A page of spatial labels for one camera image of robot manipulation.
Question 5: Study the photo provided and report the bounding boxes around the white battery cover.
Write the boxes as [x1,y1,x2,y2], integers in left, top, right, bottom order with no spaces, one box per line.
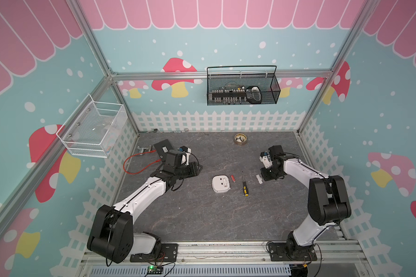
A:
[256,174,263,184]

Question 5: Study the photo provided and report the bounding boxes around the black yellow screwdriver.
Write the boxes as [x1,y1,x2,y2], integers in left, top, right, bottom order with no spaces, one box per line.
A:
[242,172,249,196]

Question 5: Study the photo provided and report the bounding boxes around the white square alarm clock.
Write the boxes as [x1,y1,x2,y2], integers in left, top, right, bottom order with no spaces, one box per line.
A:
[211,175,231,193]

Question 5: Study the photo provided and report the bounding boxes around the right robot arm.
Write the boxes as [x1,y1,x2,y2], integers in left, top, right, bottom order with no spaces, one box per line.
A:
[260,145,351,257]

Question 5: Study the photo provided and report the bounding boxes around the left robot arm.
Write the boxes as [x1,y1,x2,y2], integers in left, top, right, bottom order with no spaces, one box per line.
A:
[87,147,202,266]

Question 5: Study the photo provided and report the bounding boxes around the black box device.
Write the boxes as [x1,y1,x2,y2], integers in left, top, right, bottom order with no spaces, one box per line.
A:
[154,139,174,162]

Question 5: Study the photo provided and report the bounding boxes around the brown tape roll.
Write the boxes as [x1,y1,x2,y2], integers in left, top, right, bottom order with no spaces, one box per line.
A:
[233,133,248,145]

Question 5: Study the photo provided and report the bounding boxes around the black socket bit set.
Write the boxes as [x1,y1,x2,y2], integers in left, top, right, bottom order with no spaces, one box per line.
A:
[208,88,254,105]

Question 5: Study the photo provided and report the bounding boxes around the small green circuit board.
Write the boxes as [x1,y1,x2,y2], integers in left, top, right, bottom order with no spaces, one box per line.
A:
[146,265,164,275]

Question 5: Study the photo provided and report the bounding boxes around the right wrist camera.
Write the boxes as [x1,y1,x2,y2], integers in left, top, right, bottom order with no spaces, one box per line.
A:
[260,152,272,169]

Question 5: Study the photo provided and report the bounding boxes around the red cable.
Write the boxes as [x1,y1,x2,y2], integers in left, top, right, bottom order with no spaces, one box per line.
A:
[122,151,162,175]

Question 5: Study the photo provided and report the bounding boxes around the metal clamp bracket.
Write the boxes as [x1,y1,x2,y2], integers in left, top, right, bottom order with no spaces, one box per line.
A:
[137,145,155,155]

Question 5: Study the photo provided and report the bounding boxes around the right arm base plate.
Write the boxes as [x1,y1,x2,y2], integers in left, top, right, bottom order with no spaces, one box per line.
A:
[266,241,317,263]

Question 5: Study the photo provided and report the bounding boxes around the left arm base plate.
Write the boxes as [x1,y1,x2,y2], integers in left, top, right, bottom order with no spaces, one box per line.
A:
[129,244,179,263]

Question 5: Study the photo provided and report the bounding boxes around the black wire mesh basket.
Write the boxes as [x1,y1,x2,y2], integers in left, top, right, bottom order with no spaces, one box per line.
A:
[206,65,281,106]

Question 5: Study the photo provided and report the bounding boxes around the white wire mesh basket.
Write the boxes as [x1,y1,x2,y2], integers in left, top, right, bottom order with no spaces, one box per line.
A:
[56,95,128,158]

